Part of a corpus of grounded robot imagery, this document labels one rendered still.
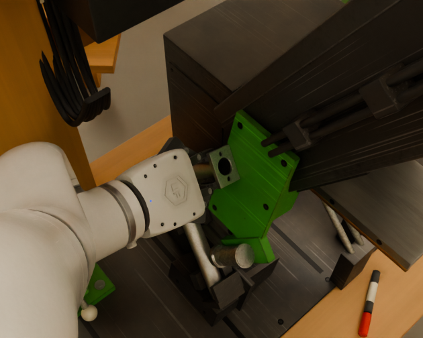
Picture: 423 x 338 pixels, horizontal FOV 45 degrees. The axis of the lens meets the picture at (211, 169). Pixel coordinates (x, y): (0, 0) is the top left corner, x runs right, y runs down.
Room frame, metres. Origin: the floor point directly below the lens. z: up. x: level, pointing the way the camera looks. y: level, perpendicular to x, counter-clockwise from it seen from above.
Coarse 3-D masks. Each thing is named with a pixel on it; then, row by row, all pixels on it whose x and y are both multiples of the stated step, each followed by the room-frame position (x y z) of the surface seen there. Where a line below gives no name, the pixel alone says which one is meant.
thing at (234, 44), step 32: (256, 0) 0.78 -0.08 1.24; (288, 0) 0.78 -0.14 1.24; (320, 0) 0.78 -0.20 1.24; (192, 32) 0.69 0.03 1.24; (224, 32) 0.69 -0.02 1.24; (256, 32) 0.69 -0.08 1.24; (288, 32) 0.69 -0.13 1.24; (192, 64) 0.63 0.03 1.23; (224, 64) 0.62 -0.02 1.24; (256, 64) 0.62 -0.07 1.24; (192, 96) 0.63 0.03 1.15; (224, 96) 0.57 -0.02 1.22; (192, 128) 0.63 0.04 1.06
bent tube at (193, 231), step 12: (216, 156) 0.45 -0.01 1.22; (228, 156) 0.46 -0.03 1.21; (204, 168) 0.45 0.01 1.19; (216, 168) 0.43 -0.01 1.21; (228, 168) 0.45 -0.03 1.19; (216, 180) 0.42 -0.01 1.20; (228, 180) 0.43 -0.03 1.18; (192, 228) 0.43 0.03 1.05; (192, 240) 0.41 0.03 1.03; (204, 240) 0.41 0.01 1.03; (204, 252) 0.39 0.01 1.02; (204, 264) 0.38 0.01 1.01; (204, 276) 0.37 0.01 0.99; (216, 276) 0.36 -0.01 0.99
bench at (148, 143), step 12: (168, 120) 0.81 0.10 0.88; (144, 132) 0.78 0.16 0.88; (156, 132) 0.78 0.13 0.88; (168, 132) 0.78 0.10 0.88; (132, 144) 0.74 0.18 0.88; (144, 144) 0.74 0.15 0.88; (156, 144) 0.74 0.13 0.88; (108, 156) 0.71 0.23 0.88; (120, 156) 0.71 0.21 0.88; (132, 156) 0.71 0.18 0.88; (144, 156) 0.71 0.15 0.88; (96, 168) 0.67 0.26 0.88; (108, 168) 0.67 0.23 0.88; (120, 168) 0.67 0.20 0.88; (96, 180) 0.64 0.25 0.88; (108, 180) 0.64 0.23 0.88
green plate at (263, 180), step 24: (240, 120) 0.48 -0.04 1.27; (240, 144) 0.46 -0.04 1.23; (240, 168) 0.44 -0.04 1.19; (264, 168) 0.42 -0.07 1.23; (288, 168) 0.40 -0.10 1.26; (216, 192) 0.45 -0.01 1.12; (240, 192) 0.43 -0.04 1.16; (264, 192) 0.40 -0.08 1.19; (288, 192) 0.42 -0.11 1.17; (216, 216) 0.43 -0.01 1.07; (240, 216) 0.41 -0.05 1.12; (264, 216) 0.39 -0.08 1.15
